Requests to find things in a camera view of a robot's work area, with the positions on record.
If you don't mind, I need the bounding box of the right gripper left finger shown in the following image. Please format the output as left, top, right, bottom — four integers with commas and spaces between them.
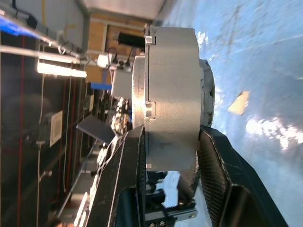
86, 126, 147, 227

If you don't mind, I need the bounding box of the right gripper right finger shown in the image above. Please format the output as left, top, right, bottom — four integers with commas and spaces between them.
179, 124, 290, 227

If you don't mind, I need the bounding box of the silver motor stator housing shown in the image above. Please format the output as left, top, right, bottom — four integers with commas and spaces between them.
144, 26, 202, 171

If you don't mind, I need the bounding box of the dark flat panel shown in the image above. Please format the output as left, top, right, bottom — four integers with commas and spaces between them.
76, 115, 117, 144

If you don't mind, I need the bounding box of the small paper scrap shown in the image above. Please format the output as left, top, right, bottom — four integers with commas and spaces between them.
227, 90, 251, 116

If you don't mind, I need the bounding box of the white paper sign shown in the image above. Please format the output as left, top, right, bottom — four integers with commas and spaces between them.
49, 110, 63, 148

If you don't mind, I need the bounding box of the grey metal box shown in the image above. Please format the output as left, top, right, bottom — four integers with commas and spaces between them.
110, 70, 133, 98

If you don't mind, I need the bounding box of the white power adapter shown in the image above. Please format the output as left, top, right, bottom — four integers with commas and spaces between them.
97, 53, 112, 69

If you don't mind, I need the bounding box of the fluorescent tube light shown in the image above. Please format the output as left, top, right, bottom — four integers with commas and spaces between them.
36, 60, 88, 79

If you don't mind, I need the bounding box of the black box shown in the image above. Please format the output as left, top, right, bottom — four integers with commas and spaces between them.
117, 32, 145, 46

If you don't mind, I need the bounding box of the blue foam table mat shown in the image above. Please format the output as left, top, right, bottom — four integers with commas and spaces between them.
151, 0, 303, 227

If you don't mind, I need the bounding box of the brown wooden board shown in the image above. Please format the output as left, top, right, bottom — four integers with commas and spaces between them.
88, 14, 152, 56

